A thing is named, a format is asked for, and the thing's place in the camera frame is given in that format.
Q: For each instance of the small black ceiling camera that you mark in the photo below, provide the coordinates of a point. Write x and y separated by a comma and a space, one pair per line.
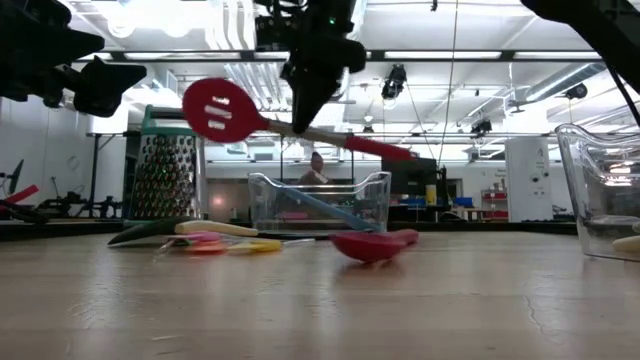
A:
368, 129

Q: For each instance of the red shelf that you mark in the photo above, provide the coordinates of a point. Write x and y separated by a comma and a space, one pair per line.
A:
495, 196

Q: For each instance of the black overhead frame bar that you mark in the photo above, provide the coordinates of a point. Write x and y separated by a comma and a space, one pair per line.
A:
377, 55

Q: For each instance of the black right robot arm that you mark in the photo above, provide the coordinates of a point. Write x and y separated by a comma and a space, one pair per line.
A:
600, 30

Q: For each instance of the black monitor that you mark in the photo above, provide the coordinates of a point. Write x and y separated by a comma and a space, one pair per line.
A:
415, 177

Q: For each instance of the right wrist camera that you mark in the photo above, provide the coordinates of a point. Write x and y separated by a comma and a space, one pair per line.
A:
275, 32

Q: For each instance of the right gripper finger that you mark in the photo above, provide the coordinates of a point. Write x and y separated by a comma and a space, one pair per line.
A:
306, 100
329, 87

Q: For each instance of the person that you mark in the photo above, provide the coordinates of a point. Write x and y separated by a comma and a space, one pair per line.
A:
316, 162

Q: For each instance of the black floor equipment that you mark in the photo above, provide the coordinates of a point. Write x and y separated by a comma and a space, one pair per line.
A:
70, 202

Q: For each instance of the black metal stand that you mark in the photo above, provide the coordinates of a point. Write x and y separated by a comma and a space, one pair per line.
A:
94, 175

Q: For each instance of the teal steel box grater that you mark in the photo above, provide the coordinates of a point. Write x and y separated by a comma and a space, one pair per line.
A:
160, 175

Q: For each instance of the blue plastic spoon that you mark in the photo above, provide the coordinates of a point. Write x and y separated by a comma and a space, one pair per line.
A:
320, 205

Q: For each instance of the large clear plastic bin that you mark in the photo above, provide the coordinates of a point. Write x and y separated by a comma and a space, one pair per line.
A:
590, 210

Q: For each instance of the red and black tool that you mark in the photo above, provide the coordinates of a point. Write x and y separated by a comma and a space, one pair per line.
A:
25, 192

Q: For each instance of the small clear plastic bin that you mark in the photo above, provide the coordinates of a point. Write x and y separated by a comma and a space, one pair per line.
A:
260, 210

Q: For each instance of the red slotted spatula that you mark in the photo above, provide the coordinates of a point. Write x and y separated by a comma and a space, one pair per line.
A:
197, 110

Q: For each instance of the white cabinet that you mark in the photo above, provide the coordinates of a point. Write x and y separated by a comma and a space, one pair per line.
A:
527, 180

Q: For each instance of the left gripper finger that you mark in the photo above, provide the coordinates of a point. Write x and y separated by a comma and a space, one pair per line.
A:
95, 72
107, 95

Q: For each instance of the black aluminium table frame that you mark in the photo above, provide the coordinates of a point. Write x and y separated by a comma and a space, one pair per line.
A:
60, 229

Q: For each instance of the yellow container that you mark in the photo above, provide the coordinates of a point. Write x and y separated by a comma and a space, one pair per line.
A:
431, 196

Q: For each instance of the black tilted screen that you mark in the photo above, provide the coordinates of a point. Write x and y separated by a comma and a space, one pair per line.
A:
16, 175

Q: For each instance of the pink silicone brush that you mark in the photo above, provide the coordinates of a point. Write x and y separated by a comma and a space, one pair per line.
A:
205, 236

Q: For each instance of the yellow silicone brush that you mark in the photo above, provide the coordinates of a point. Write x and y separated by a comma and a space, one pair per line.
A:
260, 246

